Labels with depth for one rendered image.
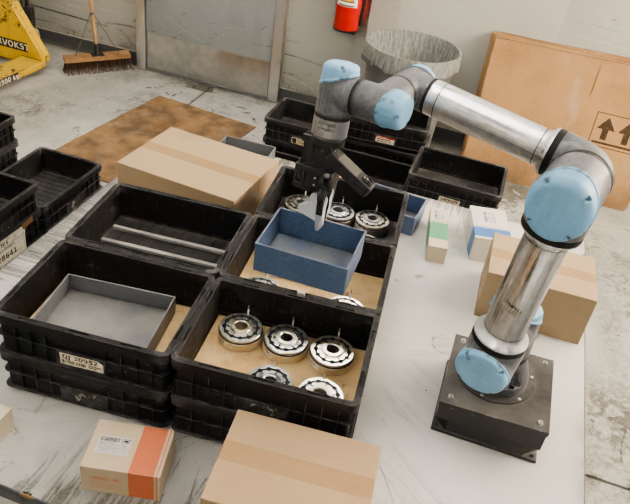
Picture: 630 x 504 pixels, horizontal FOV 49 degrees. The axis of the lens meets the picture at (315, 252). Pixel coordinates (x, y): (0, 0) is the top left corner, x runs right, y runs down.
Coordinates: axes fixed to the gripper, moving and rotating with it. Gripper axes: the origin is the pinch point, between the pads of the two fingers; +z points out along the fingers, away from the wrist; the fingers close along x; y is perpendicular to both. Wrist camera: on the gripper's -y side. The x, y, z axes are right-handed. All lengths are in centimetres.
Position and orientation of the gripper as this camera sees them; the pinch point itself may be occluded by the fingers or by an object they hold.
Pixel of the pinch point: (321, 225)
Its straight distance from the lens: 153.4
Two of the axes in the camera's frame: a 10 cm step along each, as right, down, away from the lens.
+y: -9.3, -2.9, 2.2
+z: -1.7, 8.7, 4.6
